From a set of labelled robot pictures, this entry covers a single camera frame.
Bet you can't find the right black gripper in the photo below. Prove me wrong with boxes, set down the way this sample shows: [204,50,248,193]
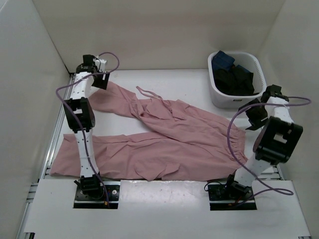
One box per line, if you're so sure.
[237,98,268,131]

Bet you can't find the pink trousers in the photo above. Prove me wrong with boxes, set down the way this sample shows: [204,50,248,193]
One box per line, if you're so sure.
[49,81,249,182]

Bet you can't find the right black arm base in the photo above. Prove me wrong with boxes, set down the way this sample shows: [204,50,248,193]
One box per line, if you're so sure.
[204,174,257,211]

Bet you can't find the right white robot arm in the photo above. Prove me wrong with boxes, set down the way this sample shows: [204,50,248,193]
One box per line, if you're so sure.
[224,85,304,199]

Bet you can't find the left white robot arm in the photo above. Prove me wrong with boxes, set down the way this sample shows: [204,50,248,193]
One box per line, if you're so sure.
[64,55,110,178]

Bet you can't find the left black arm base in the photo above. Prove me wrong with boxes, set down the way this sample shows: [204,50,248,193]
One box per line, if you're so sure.
[73,175,121,209]

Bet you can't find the black folded garment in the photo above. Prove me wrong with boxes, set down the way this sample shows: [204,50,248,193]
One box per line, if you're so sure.
[213,65,258,96]

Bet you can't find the white plastic laundry basket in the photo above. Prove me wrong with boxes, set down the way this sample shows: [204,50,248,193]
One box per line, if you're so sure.
[208,51,267,109]

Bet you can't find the blue folded garment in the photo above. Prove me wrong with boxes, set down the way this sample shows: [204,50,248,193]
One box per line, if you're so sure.
[211,51,250,73]

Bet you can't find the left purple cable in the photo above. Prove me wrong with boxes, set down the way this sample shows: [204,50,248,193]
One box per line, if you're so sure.
[55,51,121,202]

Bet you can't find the purple cable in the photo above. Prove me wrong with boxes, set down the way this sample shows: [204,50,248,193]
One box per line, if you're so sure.
[55,51,121,202]
[227,96,312,196]

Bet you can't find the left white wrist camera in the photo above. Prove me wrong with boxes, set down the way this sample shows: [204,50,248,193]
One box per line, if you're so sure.
[95,57,107,72]

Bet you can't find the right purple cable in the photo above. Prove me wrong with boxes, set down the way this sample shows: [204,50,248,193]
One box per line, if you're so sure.
[227,96,312,196]

